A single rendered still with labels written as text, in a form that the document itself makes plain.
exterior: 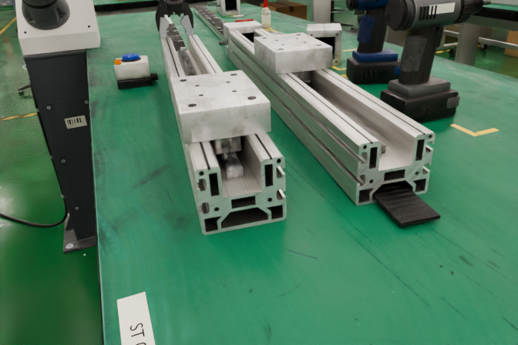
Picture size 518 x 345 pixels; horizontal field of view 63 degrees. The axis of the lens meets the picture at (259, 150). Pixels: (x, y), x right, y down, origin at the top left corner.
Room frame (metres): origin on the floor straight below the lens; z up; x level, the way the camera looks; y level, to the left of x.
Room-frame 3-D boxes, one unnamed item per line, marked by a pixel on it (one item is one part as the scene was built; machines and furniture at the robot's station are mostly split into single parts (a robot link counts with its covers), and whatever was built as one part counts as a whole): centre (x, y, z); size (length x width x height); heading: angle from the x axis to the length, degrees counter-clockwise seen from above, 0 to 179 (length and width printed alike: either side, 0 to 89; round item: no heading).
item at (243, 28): (1.27, 0.04, 0.83); 0.12 x 0.09 x 0.10; 103
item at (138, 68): (1.04, 0.29, 0.81); 0.10 x 0.08 x 0.06; 103
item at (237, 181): (0.79, 0.11, 0.82); 0.80 x 0.10 x 0.09; 13
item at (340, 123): (0.84, -0.07, 0.82); 0.80 x 0.10 x 0.09; 13
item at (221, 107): (0.55, 0.05, 0.87); 0.16 x 0.11 x 0.07; 13
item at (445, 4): (0.73, -0.32, 0.89); 0.20 x 0.08 x 0.22; 109
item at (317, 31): (1.16, -0.18, 0.83); 0.11 x 0.10 x 0.10; 82
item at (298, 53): (0.84, -0.07, 0.87); 0.16 x 0.11 x 0.07; 13
